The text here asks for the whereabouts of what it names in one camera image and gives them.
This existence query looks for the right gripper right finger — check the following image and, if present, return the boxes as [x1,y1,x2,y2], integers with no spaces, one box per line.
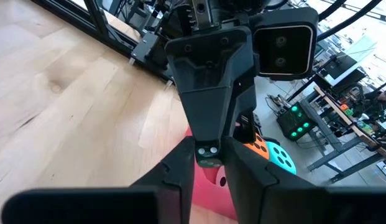
[223,136,386,224]

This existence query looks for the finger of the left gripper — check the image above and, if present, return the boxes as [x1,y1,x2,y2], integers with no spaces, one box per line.
[165,26,255,142]
[232,83,258,144]

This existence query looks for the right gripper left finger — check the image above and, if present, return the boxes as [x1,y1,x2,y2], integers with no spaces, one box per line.
[1,136,196,224]

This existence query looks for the large orange foam die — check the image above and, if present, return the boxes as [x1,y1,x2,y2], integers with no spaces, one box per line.
[243,133,270,161]

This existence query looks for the large teal foam die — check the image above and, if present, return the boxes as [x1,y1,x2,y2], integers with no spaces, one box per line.
[265,141,298,176]

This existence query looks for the small dark green die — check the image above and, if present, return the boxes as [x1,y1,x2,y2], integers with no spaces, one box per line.
[195,140,224,169]

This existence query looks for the large pink foam die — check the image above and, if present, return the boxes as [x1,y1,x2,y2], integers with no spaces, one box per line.
[211,166,231,189]

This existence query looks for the black box with green lights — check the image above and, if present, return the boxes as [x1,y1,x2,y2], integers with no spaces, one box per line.
[275,101,320,141]

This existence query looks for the pink plastic tray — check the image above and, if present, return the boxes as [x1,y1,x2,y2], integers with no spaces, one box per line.
[183,123,240,222]

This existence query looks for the long wooden workbench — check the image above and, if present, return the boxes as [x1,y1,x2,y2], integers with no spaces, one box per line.
[307,85,386,184]

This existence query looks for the person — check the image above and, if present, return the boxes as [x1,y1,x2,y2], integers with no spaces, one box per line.
[363,88,386,105]

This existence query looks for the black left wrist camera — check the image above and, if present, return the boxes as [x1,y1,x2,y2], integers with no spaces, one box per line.
[252,6,320,82]

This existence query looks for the black aluminium table frame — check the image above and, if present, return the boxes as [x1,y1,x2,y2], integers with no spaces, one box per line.
[30,0,184,83]

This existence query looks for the black left camera cable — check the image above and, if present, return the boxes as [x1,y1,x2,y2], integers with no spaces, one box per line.
[316,0,385,43]

